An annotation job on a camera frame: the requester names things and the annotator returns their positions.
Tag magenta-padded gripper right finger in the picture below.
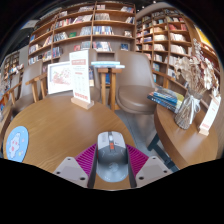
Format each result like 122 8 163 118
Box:
125 143 173 189

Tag stack of books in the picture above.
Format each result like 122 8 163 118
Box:
146 86 186 115

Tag glass vase with dried flowers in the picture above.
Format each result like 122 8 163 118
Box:
172 38 220 131

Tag beige chair with wooden arms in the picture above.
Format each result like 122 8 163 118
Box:
114 49 162 115
39 48 118 112
6 59 48 115

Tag white framed floral picture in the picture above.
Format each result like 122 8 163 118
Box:
46 60 74 96

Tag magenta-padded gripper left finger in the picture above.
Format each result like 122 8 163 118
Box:
53 143 99 190

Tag curved wooden bookshelf unit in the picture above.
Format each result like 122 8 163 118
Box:
134 7 222 111

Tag small distant wooden bookshelf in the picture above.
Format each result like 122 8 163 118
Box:
1 51 21 81

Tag blue books on armrests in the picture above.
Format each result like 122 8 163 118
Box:
90 60 126 70

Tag wide wooden bookshelf unit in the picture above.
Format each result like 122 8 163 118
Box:
27 1 138 66

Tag grey computer mouse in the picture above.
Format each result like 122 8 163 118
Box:
95 130 130 183

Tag round wooden side table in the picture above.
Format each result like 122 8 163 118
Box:
147 102 220 171

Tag round light blue mouse pad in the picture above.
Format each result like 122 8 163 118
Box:
2 125 30 164

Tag dark cover book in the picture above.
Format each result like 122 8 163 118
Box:
88 64 96 88

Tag white red sign, wooden base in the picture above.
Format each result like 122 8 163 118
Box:
198 94 222 137
68 49 96 111

